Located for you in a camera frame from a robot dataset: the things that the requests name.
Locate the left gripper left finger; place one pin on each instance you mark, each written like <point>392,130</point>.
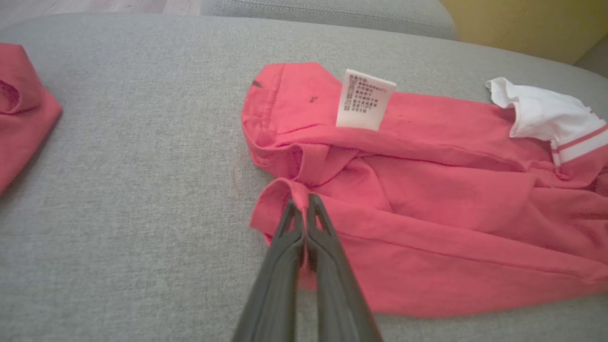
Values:
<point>275,285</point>

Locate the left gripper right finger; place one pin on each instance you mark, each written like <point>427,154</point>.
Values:
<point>337,294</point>

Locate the red Bulls basketball jersey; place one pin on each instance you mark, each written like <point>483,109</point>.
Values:
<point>427,213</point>

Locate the red basketball shorts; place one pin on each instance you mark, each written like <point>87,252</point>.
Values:
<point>23,118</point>

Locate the large grey sofa seat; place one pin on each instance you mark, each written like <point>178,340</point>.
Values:
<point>142,190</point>

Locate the small grey sofa cushion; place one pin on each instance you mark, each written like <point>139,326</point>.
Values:
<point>332,14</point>

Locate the yellow sofa cushion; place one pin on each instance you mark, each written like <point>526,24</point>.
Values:
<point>522,23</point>

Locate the grey sofa backrest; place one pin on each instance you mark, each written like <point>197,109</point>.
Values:
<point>596,59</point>

